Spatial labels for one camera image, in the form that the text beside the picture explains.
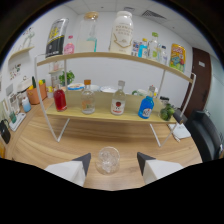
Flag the blue liquid bottle silver cap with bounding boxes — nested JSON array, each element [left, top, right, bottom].
[[137, 85, 157, 120]]

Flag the white milk bottle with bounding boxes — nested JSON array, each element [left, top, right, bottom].
[[108, 10, 135, 56]]

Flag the glass cup with ice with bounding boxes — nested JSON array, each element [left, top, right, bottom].
[[95, 146, 121, 175]]

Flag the white paper booklet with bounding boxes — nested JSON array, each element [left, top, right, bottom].
[[168, 122, 192, 141]]

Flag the glass bowl of limes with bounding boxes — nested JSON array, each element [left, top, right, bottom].
[[159, 103, 176, 122]]

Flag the black sofa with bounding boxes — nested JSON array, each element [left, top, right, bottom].
[[172, 108, 224, 164]]

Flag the red liquid bottle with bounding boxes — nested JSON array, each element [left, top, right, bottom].
[[53, 83, 68, 113]]

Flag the clear bottle orange cap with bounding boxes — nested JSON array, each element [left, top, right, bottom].
[[80, 79, 96, 115]]

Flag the white tray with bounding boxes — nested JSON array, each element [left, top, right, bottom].
[[8, 111, 27, 132]]

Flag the black bag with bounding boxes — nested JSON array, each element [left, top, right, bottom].
[[0, 119, 12, 145]]

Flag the green and white mug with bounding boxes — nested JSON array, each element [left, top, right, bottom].
[[131, 88, 148, 98]]

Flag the blue and white bottle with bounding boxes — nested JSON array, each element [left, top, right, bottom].
[[21, 96, 32, 113]]

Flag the orange pencil pot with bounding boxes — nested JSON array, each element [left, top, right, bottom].
[[26, 76, 48, 106]]

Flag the blue rimmed bowl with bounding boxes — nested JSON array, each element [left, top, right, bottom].
[[66, 82, 86, 92]]

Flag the white patterned bowl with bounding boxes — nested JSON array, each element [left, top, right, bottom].
[[99, 85, 118, 94]]

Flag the green potted plant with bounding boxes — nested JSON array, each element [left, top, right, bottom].
[[58, 69, 76, 87]]

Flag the brown wooden door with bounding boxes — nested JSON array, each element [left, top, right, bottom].
[[181, 47, 213, 119]]

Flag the pink vase with flowers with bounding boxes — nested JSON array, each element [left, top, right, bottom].
[[51, 60, 60, 72]]

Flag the clear bottle green cap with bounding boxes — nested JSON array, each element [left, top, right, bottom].
[[147, 31, 160, 62]]

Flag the pink liquid bottle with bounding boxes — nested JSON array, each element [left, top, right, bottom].
[[63, 35, 76, 56]]

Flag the black and silver can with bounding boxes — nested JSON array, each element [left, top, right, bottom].
[[44, 17, 70, 59]]

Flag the white vase figure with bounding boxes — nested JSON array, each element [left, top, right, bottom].
[[22, 27, 36, 49]]

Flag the ceiling air vent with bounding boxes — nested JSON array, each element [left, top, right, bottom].
[[141, 9, 167, 20]]

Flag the white frame wooden shelf rack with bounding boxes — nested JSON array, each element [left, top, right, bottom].
[[33, 51, 198, 148]]

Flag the small wooden wall shelf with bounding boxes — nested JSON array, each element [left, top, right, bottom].
[[48, 68, 64, 75]]

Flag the wall photo cluster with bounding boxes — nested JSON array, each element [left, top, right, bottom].
[[9, 63, 23, 81]]

